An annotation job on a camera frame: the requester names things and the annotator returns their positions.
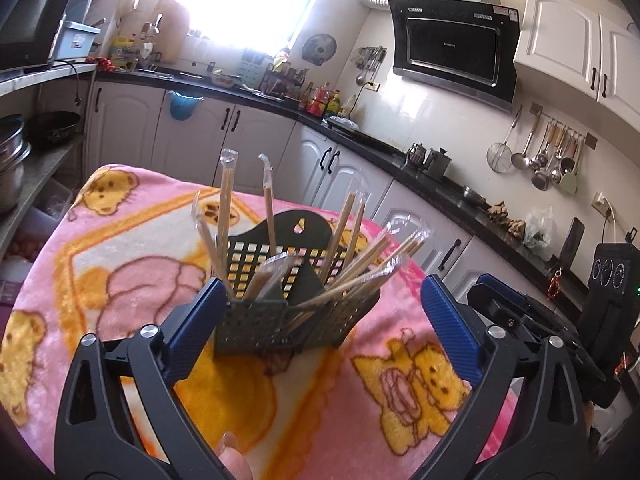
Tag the blue plastic storage box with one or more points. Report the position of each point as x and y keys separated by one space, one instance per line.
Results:
x=75 y=41

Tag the black wok pan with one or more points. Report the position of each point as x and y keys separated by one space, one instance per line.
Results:
x=51 y=129

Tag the dark green utensil basket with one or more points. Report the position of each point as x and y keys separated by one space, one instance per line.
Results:
x=281 y=321

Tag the black induction cooktop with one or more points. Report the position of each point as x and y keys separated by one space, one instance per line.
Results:
x=360 y=132

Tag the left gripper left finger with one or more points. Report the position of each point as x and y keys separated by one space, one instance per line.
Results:
x=95 y=435

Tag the hanging steel ladle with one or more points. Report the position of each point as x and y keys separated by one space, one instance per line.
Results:
x=520 y=159

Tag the stacked steel pots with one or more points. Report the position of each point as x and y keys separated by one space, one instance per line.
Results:
x=14 y=150

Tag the white upper cabinet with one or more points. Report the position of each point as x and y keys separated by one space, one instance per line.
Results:
x=583 y=50

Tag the chopstick bundle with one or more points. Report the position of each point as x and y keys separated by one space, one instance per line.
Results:
x=268 y=275

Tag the white lower cabinets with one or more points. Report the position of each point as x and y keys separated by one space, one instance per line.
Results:
x=128 y=125

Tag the red sauce bottles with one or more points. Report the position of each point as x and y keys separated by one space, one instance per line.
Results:
x=319 y=100

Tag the pink cartoon bear blanket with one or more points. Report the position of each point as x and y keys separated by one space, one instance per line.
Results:
x=127 y=253

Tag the green spatula hanging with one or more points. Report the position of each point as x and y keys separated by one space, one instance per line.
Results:
x=569 y=168

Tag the left hand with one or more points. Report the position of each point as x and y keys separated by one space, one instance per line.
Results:
x=228 y=453

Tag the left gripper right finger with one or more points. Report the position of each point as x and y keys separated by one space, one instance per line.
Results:
x=524 y=418

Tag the wrapped chopsticks in basket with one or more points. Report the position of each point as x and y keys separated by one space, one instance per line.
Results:
x=228 y=159
x=268 y=199

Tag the steel kettle pot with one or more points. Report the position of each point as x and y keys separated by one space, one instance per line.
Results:
x=436 y=163

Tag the chopsticks in left gripper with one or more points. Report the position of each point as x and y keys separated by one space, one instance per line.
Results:
x=216 y=269

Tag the small steel bowl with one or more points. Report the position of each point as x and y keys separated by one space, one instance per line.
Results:
x=472 y=197

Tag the wall exhaust fan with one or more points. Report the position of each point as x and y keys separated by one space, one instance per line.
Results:
x=319 y=49

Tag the black countertop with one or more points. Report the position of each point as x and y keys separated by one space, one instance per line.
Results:
x=445 y=195

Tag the chopsticks pair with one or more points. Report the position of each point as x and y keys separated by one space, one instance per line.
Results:
x=391 y=249

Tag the black range hood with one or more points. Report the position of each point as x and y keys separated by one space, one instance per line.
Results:
x=466 y=47

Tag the black microwave oven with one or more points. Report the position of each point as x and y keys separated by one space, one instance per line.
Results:
x=29 y=30

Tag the blue hanging trash bin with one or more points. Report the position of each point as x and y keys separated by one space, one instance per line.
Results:
x=181 y=106

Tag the glass french press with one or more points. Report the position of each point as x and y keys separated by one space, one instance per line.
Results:
x=415 y=155

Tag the wire mesh skimmer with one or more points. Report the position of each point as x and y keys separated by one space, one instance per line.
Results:
x=498 y=155

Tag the wooden cutting board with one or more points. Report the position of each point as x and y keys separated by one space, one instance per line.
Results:
x=172 y=29

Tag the white wall socket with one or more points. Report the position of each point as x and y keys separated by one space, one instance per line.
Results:
x=601 y=204

